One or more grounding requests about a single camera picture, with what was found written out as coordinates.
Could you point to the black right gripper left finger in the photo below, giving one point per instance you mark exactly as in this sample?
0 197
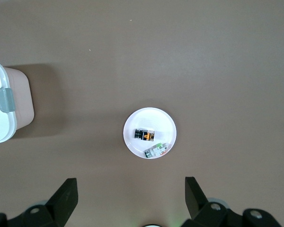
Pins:
61 201

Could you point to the orange black push-button switch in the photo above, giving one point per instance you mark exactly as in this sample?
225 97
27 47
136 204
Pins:
144 134

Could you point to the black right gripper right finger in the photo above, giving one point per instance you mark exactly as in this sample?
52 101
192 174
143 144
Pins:
196 201

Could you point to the green white push-button switch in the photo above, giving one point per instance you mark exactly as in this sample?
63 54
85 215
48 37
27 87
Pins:
155 151

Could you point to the pink round plate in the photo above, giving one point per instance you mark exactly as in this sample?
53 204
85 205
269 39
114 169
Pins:
151 118

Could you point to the white lidded storage box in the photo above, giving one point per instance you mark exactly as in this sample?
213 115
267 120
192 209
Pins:
0 118

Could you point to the brown table cover mat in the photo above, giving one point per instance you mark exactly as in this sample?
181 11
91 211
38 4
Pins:
180 59

